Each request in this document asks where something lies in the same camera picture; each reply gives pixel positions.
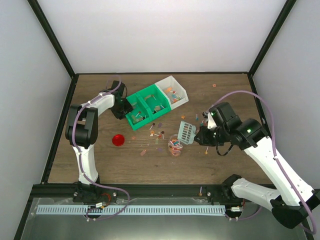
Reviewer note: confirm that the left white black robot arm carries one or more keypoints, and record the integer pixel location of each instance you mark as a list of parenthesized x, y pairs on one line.
[(82, 131)]

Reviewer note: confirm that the light blue slotted scoop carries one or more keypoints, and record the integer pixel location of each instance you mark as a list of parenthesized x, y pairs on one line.
[(186, 133)]

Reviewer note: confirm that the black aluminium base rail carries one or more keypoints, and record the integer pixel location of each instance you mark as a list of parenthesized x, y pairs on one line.
[(90, 193)]

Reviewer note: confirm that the orange lollipop on rail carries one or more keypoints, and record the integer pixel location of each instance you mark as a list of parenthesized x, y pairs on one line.
[(200, 191)]

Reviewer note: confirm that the white candy bin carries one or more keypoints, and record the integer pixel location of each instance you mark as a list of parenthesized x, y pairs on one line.
[(173, 91)]

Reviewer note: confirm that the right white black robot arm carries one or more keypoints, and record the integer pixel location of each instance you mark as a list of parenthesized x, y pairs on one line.
[(291, 200)]

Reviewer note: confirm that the green candy bin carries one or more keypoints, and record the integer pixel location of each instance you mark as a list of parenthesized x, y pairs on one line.
[(155, 101), (141, 114)]

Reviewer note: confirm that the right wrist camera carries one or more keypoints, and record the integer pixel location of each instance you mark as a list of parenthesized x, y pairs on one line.
[(210, 123)]

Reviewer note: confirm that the red round lid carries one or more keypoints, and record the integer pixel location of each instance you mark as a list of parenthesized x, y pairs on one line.
[(118, 140)]

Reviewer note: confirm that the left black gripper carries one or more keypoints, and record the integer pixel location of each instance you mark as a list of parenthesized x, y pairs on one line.
[(128, 109)]

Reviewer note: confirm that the black frame post right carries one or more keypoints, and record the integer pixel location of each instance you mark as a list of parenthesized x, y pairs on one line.
[(276, 27)]

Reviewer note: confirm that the black frame post left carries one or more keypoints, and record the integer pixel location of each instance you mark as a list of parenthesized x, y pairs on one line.
[(42, 19)]

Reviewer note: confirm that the black frame post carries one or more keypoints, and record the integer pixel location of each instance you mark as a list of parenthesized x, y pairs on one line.
[(276, 27), (42, 19)]

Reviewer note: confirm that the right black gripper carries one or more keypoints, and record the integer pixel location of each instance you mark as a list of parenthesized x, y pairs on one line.
[(202, 138)]

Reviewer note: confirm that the pink popsicle candy lower left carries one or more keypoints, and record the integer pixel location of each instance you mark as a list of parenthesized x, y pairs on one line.
[(143, 152)]

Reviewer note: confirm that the clear plastic cup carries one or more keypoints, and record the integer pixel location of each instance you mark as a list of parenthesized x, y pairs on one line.
[(175, 146)]

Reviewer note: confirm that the light blue slotted cable duct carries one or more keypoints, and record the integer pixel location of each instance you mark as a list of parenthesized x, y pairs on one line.
[(134, 210)]

